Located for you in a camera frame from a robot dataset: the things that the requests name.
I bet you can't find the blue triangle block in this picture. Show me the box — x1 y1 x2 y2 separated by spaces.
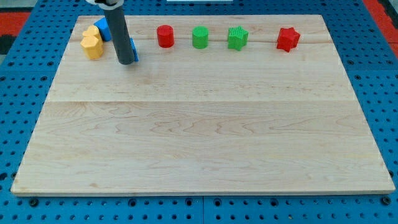
130 37 139 62

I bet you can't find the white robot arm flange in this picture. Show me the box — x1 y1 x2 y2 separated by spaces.
85 0 124 11

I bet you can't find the wooden board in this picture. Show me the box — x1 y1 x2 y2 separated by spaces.
11 15 395 197

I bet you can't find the green cylinder block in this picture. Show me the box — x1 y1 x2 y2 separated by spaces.
192 26 209 49

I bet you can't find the green star block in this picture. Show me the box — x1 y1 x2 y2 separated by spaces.
227 26 249 51

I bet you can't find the red cylinder block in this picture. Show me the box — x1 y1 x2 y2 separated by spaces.
157 24 174 48

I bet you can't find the red star block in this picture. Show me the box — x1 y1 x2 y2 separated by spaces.
276 27 300 52

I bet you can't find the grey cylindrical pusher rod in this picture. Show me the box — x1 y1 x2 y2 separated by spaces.
104 6 135 65

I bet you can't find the yellow hexagon block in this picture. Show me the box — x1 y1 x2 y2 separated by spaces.
80 35 103 60

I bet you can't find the blue cube block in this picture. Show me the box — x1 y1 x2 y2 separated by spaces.
94 17 111 42

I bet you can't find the yellow heart block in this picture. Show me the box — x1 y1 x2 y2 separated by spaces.
82 25 102 40

